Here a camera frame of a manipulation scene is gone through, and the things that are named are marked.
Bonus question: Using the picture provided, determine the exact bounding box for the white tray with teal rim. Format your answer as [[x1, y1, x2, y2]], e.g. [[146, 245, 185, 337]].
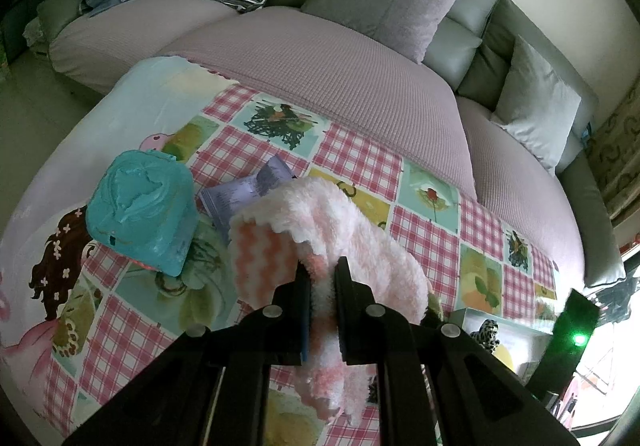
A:
[[452, 307, 556, 387]]

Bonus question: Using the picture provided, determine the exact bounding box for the patterned curtain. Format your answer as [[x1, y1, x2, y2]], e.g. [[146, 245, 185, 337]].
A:
[[585, 76, 640, 227]]

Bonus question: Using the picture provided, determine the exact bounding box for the light grey pillow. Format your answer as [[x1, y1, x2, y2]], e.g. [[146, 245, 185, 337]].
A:
[[490, 34, 583, 177]]

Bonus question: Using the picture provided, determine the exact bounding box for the pink white fluffy towel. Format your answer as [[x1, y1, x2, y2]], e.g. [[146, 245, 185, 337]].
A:
[[228, 176, 430, 427]]

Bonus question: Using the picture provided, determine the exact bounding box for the teal wet wipes pack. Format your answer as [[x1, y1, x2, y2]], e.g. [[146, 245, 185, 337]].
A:
[[86, 149, 197, 277]]

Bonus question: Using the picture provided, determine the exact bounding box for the yellow sponge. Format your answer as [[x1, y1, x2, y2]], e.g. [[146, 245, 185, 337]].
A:
[[492, 343, 516, 371]]

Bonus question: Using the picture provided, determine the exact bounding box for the grey sofa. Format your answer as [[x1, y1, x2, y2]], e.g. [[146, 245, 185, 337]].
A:
[[37, 0, 628, 289]]

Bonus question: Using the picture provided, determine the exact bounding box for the olive green cloth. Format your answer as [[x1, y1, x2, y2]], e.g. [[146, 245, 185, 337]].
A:
[[425, 293, 446, 323]]

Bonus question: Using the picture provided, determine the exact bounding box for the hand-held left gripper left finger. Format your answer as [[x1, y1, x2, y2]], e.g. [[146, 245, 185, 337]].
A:
[[62, 261, 314, 446]]

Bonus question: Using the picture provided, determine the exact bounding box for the black white spotted scrunchie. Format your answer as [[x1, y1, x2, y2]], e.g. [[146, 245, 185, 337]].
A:
[[472, 319, 502, 352]]

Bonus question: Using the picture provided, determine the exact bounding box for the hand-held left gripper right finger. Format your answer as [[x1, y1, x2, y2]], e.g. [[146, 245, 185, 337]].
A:
[[334, 256, 576, 446]]

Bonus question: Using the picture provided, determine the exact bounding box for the purple packet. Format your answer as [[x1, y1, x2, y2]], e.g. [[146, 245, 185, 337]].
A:
[[197, 155, 296, 234]]

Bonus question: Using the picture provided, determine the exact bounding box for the purple sofa cover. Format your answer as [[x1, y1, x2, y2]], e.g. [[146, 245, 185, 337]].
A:
[[49, 0, 586, 287]]

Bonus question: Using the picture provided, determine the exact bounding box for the checkered printed tablecloth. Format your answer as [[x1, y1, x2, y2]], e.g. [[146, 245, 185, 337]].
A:
[[0, 56, 561, 446]]

